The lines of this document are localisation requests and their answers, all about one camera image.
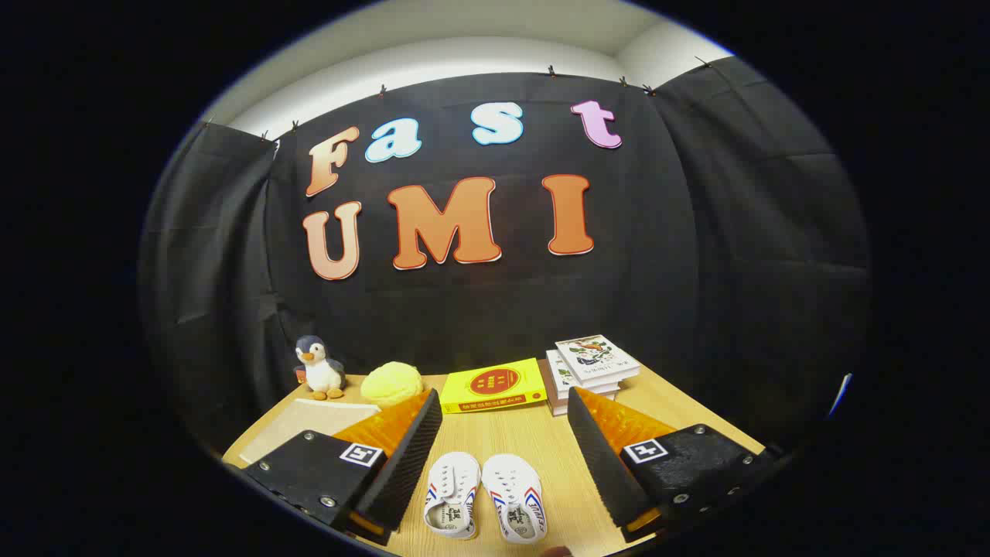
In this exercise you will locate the white illustrated book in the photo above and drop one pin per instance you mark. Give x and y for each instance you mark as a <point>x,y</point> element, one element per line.
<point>558,371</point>
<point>572,402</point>
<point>595,357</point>

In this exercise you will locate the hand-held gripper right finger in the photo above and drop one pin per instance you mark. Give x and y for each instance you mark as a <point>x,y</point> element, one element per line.
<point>599,456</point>

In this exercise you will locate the yellow bun plush toy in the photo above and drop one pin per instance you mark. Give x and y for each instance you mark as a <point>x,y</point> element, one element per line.
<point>390,384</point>

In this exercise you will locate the beige fabric storage box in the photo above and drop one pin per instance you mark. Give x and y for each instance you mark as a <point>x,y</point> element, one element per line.
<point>302,415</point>

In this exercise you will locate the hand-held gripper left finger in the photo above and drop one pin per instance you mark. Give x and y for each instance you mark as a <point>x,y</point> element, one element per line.
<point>410,456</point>

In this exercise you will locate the white canvas shoe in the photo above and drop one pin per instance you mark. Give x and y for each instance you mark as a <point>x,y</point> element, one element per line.
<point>510,480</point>
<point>452,480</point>

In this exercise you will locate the penguin plush toy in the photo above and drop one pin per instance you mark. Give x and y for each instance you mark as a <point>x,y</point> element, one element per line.
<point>321,371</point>

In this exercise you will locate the yellow book red label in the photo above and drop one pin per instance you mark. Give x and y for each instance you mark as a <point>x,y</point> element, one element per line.
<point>495,384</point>

